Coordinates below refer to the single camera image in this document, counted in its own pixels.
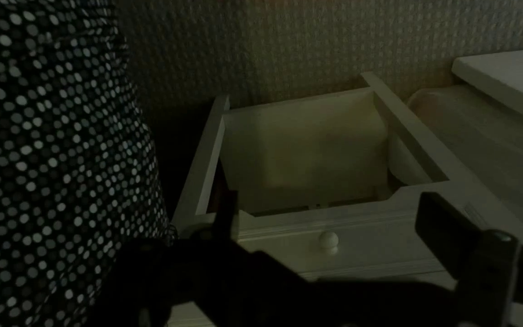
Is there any dark dotted duvet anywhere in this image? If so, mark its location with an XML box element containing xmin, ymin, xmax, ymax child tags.
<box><xmin>0</xmin><ymin>0</ymin><xmax>177</xmax><ymax>327</ymax></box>

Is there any white nightstand drawer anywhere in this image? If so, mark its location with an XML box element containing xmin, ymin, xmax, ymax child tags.
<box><xmin>172</xmin><ymin>72</ymin><xmax>517</xmax><ymax>288</ymax></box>

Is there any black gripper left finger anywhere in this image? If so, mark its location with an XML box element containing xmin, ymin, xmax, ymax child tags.
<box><xmin>90</xmin><ymin>162</ymin><xmax>312</xmax><ymax>327</ymax></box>

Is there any white round drawer knob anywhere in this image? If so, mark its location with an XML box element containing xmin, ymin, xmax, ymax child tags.
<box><xmin>315</xmin><ymin>230</ymin><xmax>341</xmax><ymax>257</ymax></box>

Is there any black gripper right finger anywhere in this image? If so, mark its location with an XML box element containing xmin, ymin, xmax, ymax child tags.
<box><xmin>414</xmin><ymin>191</ymin><xmax>523</xmax><ymax>327</ymax></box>

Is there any white wooden nightstand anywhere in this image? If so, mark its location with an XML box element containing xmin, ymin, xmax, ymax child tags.
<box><xmin>404</xmin><ymin>46</ymin><xmax>523</xmax><ymax>251</ymax></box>

